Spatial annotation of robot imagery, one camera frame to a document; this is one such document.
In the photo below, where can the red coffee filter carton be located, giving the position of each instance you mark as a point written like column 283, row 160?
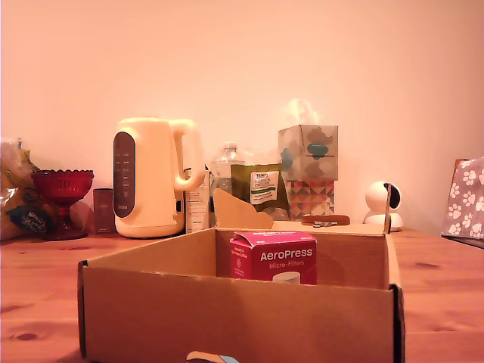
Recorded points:
column 272, row 257

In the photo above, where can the tall white printed carton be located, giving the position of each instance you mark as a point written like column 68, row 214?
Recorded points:
column 197, row 204

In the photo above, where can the triangle print tissue box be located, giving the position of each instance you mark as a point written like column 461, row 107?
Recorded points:
column 310, row 198

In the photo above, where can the cloud print tissue box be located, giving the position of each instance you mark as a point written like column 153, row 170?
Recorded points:
column 308, row 151

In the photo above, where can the open cardboard box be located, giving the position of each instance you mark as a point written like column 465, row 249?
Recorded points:
column 227, row 321

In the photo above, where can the small brown box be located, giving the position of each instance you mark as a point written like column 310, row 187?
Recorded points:
column 103, row 211

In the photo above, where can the green-labelled large water bottle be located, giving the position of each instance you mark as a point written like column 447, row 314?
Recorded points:
column 264, row 185

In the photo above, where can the clear plastic water bottle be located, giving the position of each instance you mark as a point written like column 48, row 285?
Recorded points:
column 224, row 166

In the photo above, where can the cream electric kettle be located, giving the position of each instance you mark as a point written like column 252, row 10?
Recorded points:
column 155, row 177

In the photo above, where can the white tissue sheet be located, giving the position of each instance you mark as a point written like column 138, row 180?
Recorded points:
column 302, row 111

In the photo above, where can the beige and blue object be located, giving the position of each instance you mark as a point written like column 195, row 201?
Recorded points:
column 208, row 358

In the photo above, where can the red glass footed bowl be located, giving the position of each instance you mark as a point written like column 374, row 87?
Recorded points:
column 62, row 185

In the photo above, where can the yellow plastic bag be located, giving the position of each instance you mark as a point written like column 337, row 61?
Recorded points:
column 17, row 181

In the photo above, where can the grey paw print cloth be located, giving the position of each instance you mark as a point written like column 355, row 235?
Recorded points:
column 467, row 196

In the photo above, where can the small white round camera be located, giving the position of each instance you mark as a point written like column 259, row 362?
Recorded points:
column 375, row 200

